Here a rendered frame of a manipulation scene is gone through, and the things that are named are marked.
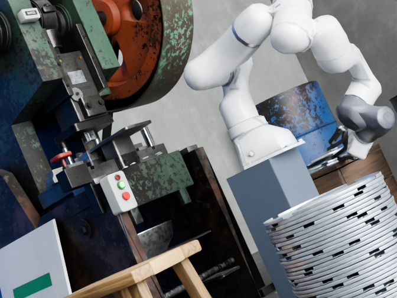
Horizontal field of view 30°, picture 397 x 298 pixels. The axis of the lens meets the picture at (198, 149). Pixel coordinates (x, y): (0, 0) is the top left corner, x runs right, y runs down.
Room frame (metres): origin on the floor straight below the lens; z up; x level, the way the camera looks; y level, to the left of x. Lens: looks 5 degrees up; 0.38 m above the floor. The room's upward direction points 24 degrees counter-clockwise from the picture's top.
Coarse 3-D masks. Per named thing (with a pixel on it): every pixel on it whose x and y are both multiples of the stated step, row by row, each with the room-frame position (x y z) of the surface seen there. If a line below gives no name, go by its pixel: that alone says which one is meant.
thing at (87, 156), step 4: (88, 152) 2.81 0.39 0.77; (96, 152) 2.83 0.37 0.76; (100, 152) 2.85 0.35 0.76; (80, 156) 2.83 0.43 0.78; (84, 156) 2.82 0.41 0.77; (88, 156) 2.80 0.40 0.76; (92, 156) 2.81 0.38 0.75; (96, 156) 2.83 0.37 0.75; (100, 156) 2.84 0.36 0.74; (104, 156) 2.85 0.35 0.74; (76, 160) 2.86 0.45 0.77; (80, 160) 2.84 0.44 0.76; (84, 160) 2.83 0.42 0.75; (88, 160) 2.81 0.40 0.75
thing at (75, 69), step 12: (60, 60) 2.79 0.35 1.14; (72, 60) 2.84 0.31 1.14; (72, 72) 2.82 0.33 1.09; (84, 72) 2.87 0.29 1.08; (72, 84) 2.81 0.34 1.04; (84, 84) 2.85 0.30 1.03; (72, 96) 2.77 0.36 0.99; (84, 96) 2.79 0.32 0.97; (96, 96) 2.83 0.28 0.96; (60, 108) 2.83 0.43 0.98; (72, 108) 2.79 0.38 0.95; (84, 108) 2.78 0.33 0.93; (96, 108) 2.81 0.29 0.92; (60, 120) 2.85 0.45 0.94; (72, 120) 2.81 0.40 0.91; (84, 120) 2.80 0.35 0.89
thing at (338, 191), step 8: (368, 176) 1.76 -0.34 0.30; (376, 176) 1.61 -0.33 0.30; (344, 184) 1.81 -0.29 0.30; (352, 184) 1.76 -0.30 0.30; (360, 184) 1.57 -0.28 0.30; (328, 192) 1.83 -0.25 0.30; (336, 192) 1.64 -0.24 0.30; (344, 192) 1.55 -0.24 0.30; (312, 200) 1.73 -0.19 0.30; (320, 200) 1.63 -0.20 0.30; (328, 200) 1.55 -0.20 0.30; (296, 208) 1.83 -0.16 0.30; (304, 208) 1.56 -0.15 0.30; (312, 208) 1.56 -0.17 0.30; (288, 216) 1.62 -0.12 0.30; (264, 224) 1.68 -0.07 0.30; (272, 224) 1.63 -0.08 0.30
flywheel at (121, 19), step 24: (96, 0) 3.17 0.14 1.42; (120, 0) 3.08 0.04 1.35; (144, 0) 2.99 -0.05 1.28; (120, 24) 3.12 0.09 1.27; (144, 24) 3.03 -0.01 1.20; (120, 48) 3.16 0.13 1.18; (144, 48) 3.07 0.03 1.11; (120, 72) 3.20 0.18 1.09; (144, 72) 3.06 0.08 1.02; (120, 96) 3.19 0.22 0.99
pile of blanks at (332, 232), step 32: (352, 192) 1.56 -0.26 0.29; (384, 192) 1.70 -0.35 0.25; (288, 224) 1.59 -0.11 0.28; (320, 224) 1.56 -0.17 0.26; (352, 224) 1.55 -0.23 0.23; (384, 224) 1.57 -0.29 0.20; (288, 256) 1.63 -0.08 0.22; (320, 256) 1.57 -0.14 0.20; (352, 256) 1.55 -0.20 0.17; (384, 256) 1.56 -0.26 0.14; (320, 288) 1.58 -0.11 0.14; (352, 288) 1.59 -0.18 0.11; (384, 288) 1.59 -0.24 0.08
